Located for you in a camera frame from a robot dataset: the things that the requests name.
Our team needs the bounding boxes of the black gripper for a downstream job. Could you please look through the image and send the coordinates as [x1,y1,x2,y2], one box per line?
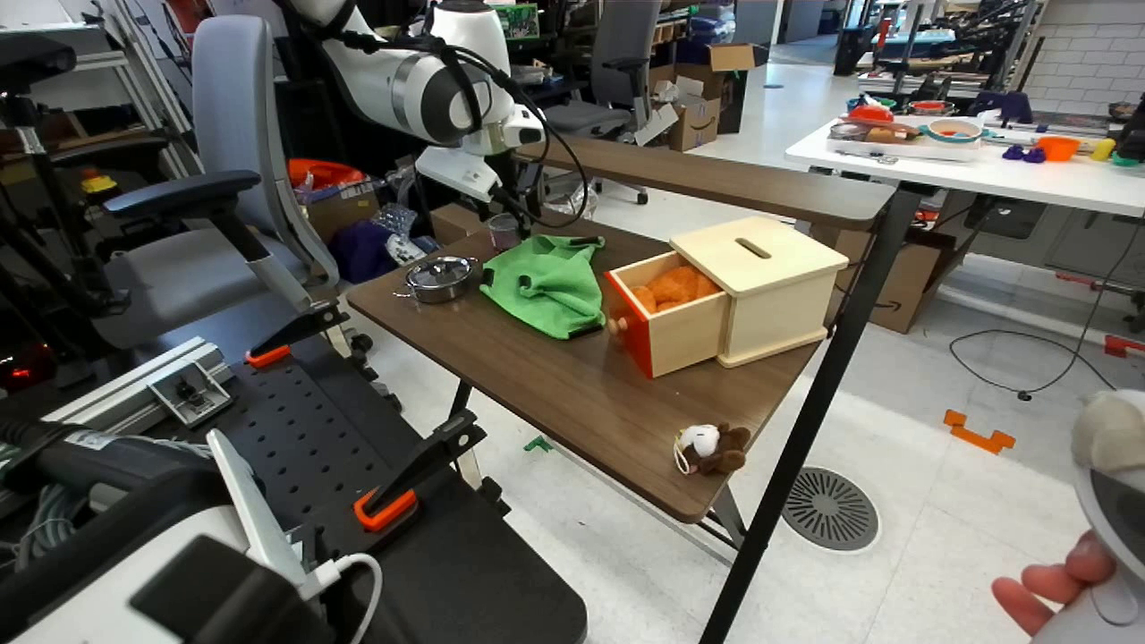
[482,147,540,240]

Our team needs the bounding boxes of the green cloth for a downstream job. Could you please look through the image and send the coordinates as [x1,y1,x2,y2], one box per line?
[475,228,610,343]

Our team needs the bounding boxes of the person's hand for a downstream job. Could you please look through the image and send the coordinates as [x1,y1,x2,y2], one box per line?
[990,529,1120,639]

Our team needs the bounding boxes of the low brown cardboard box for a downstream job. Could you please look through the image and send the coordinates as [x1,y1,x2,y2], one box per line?
[427,200,494,248]

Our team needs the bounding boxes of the small metal bowl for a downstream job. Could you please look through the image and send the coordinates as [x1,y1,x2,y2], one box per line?
[398,251,481,304]

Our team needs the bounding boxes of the dark purple bag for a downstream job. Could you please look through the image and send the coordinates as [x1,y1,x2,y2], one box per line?
[330,222,398,282]

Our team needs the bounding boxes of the orange balls in drawer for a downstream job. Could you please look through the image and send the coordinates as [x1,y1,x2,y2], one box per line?
[631,262,718,313]

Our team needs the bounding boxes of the orange plastic bin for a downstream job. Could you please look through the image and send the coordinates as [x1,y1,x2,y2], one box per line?
[284,152,368,191]

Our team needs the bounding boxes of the grey background office chair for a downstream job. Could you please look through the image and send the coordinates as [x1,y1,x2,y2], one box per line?
[511,0,664,140]

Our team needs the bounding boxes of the wooden drawer orange front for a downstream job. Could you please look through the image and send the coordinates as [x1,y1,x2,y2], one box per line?
[602,248,730,383]

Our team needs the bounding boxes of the open cardboard box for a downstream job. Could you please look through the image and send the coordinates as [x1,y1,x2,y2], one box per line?
[664,94,728,152]

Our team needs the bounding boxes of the brown wooden shelf board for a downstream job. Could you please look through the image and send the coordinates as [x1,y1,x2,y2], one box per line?
[532,131,903,232]

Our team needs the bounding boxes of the small black orange clamp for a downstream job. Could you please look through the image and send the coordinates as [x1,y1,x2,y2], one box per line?
[241,301,350,375]

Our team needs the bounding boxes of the light wooden slotted box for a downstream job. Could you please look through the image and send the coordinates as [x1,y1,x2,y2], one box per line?
[668,215,852,368]

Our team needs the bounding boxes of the large black orange clamp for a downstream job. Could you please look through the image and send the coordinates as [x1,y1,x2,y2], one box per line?
[350,409,492,537]

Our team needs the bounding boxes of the grey office chair black armrest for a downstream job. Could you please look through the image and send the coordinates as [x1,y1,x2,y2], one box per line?
[86,10,350,351]

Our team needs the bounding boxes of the black perforated base board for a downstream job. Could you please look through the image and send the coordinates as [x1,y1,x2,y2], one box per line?
[220,354,588,644]

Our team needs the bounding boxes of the brown white plush toy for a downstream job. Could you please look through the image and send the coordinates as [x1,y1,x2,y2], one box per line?
[668,419,751,479]

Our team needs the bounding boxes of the black metal table leg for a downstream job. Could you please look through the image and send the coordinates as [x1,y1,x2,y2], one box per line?
[695,188,922,644]

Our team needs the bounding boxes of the white angled metal bar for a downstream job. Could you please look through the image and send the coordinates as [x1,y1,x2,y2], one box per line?
[204,425,315,592]

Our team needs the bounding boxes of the large cardboard box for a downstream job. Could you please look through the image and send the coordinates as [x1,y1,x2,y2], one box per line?
[835,226,944,337]

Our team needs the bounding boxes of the round floor drain grate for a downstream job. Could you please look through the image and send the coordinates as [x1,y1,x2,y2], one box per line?
[782,465,884,555]

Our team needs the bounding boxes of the white table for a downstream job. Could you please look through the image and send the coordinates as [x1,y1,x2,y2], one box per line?
[785,112,1145,222]

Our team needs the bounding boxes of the white patterned plate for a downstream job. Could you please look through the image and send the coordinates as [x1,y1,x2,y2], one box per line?
[920,115,988,147]

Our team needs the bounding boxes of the black flat device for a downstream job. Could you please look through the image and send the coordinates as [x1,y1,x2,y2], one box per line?
[125,533,338,644]

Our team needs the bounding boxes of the orange bowl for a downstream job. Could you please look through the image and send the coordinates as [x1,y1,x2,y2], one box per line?
[1036,131,1080,164]

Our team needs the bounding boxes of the white vr controller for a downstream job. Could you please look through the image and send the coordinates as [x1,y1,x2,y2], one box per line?
[1036,387,1145,644]

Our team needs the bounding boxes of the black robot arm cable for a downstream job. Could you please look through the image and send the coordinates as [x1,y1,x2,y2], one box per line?
[319,29,594,228]

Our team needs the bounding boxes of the white usb cable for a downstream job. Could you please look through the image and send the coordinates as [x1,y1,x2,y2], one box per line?
[312,552,387,644]

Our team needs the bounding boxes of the aluminium extrusion rail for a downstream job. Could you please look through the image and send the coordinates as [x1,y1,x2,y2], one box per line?
[35,333,228,428]

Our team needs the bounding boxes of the orange floor bracket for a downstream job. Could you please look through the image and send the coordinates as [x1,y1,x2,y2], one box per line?
[937,409,1020,459]

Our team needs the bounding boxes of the black floor cable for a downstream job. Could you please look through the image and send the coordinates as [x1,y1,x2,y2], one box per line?
[944,216,1145,414]

